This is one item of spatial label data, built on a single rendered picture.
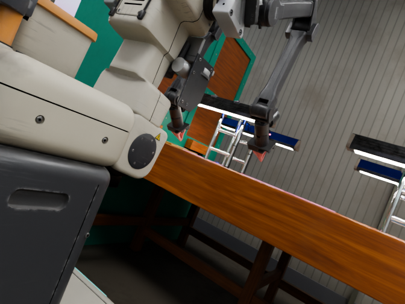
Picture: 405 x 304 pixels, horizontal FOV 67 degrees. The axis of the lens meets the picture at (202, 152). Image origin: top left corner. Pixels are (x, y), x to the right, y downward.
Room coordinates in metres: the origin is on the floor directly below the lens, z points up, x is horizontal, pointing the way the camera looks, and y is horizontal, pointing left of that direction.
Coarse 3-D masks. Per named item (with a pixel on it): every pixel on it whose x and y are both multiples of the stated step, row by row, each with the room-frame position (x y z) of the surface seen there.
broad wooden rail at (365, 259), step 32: (160, 160) 1.37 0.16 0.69; (192, 160) 1.28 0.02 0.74; (192, 192) 1.25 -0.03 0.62; (224, 192) 1.18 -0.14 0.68; (256, 192) 1.12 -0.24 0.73; (256, 224) 1.10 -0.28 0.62; (288, 224) 1.04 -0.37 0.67; (320, 224) 0.99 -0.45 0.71; (352, 224) 0.95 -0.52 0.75; (320, 256) 0.97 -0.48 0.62; (352, 256) 0.93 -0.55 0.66; (384, 256) 0.89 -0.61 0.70; (384, 288) 0.88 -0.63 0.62
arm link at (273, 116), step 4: (276, 108) 1.20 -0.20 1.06; (268, 112) 1.10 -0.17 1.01; (272, 112) 1.12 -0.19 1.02; (276, 112) 1.21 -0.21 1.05; (252, 116) 1.17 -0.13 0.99; (268, 116) 1.11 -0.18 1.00; (272, 116) 1.14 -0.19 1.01; (276, 116) 1.20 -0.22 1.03; (260, 120) 1.14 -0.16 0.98; (264, 120) 1.14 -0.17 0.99; (268, 120) 1.12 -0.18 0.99; (272, 120) 1.18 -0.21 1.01; (276, 120) 1.21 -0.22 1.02; (272, 124) 1.20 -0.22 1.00
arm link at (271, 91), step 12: (288, 36) 1.20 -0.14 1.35; (300, 36) 1.15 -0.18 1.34; (312, 36) 1.15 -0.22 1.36; (288, 48) 1.15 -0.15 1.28; (300, 48) 1.17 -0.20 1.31; (288, 60) 1.13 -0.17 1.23; (276, 72) 1.13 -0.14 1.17; (288, 72) 1.16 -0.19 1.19; (276, 84) 1.12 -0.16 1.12; (264, 96) 1.12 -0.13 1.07; (276, 96) 1.12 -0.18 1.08; (252, 108) 1.13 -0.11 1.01; (264, 108) 1.10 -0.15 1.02
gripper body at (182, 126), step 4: (172, 120) 1.46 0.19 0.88; (176, 120) 1.46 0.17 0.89; (180, 120) 1.47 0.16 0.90; (168, 124) 1.52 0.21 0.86; (172, 124) 1.49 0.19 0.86; (176, 124) 1.47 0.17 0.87; (180, 124) 1.48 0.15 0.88; (184, 124) 1.50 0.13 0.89; (188, 124) 1.50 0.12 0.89; (176, 128) 1.48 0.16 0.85; (180, 128) 1.48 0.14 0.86; (184, 128) 1.48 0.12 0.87
